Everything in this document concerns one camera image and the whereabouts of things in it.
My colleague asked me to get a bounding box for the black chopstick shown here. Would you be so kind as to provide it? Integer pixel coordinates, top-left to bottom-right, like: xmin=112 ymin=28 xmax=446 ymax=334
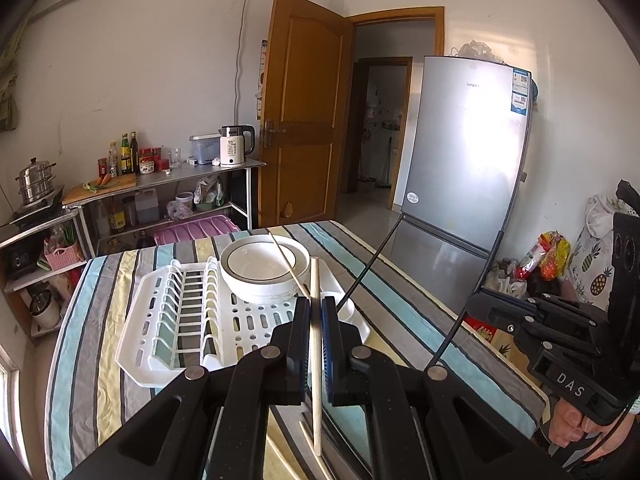
xmin=336 ymin=212 xmax=406 ymax=312
xmin=424 ymin=230 xmax=504 ymax=373

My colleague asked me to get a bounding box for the wooden chopstick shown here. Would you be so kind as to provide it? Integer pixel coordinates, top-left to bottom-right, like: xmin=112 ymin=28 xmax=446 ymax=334
xmin=268 ymin=231 xmax=311 ymax=301
xmin=309 ymin=257 xmax=323 ymax=457
xmin=298 ymin=420 xmax=333 ymax=480

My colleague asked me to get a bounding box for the metal kitchen shelf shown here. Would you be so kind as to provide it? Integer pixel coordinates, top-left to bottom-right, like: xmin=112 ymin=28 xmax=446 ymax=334
xmin=62 ymin=158 xmax=265 ymax=229

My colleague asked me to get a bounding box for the person right hand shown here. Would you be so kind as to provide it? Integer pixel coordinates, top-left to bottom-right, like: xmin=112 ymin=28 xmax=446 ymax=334
xmin=549 ymin=399 xmax=639 ymax=462

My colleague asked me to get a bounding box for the red cardboard box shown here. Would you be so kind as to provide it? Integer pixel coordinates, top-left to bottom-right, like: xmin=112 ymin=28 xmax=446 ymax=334
xmin=464 ymin=315 xmax=498 ymax=344

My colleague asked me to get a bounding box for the white utensil cup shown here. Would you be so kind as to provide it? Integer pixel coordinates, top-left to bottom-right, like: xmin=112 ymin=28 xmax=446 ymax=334
xmin=337 ymin=299 xmax=356 ymax=323

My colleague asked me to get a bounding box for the white plastic bag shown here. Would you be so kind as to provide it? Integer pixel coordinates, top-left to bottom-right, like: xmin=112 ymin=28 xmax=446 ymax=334
xmin=585 ymin=194 xmax=627 ymax=238

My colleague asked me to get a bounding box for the white ceramic bowl stack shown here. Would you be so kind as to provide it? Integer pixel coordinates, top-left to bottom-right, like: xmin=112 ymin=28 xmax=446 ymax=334
xmin=219 ymin=234 xmax=311 ymax=304

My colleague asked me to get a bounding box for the white plastic dish rack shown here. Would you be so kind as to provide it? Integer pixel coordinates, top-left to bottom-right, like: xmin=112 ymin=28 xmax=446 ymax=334
xmin=115 ymin=254 xmax=372 ymax=389

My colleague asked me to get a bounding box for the pink plastic storage box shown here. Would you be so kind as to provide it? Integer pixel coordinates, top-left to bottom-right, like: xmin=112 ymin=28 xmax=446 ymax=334
xmin=154 ymin=214 xmax=240 ymax=246

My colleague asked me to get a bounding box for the silver refrigerator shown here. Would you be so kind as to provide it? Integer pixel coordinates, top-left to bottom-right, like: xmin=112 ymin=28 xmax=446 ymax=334
xmin=390 ymin=56 xmax=534 ymax=312

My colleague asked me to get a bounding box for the striped tablecloth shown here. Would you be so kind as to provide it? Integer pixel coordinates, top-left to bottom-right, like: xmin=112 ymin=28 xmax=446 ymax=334
xmin=44 ymin=233 xmax=550 ymax=479

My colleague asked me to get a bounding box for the white oil jug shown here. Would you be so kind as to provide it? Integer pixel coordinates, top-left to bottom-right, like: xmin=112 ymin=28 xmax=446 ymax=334
xmin=134 ymin=188 xmax=160 ymax=224

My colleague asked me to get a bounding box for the white electric kettle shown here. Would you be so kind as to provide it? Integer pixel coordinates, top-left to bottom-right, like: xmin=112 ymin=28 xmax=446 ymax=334
xmin=219 ymin=125 xmax=255 ymax=167

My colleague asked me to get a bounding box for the grey plastic container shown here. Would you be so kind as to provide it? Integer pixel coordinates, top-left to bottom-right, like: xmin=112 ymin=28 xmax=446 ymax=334
xmin=189 ymin=133 xmax=221 ymax=166

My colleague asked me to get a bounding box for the pink small basket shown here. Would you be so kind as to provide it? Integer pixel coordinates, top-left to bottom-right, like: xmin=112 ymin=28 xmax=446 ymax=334
xmin=44 ymin=240 xmax=85 ymax=271

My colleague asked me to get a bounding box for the wooden cutting board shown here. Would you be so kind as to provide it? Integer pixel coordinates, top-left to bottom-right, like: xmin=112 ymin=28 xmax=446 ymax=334
xmin=62 ymin=174 xmax=137 ymax=206

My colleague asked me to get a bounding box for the green label oil bottle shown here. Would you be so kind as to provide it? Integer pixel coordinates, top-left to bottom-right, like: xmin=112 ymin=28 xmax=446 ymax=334
xmin=120 ymin=133 xmax=131 ymax=174

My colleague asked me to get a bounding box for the dark sauce bottle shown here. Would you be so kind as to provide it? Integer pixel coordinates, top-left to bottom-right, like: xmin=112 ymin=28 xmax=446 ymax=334
xmin=129 ymin=131 xmax=140 ymax=174

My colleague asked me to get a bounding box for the induction cooker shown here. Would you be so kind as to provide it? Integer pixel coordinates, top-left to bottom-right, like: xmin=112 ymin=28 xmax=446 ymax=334
xmin=9 ymin=185 xmax=64 ymax=226

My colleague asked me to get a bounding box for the wooden door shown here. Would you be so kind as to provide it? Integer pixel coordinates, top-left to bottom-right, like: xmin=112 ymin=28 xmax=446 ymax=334
xmin=257 ymin=0 xmax=354 ymax=228

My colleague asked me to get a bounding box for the steel steamer pot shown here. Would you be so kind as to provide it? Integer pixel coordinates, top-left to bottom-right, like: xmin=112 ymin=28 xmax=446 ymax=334
xmin=15 ymin=157 xmax=56 ymax=205

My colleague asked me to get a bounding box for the green curtain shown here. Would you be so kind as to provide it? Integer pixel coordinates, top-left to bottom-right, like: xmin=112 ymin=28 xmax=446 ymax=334
xmin=0 ymin=20 xmax=27 ymax=132

